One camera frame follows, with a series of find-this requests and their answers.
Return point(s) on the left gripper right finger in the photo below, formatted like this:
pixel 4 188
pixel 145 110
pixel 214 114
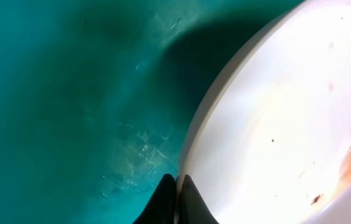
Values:
pixel 192 208

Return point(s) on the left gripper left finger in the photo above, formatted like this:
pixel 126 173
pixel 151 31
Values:
pixel 161 206

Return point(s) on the white plate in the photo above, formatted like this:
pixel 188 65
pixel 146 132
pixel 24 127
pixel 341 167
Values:
pixel 271 140

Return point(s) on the teal plastic tray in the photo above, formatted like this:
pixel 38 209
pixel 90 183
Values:
pixel 96 97

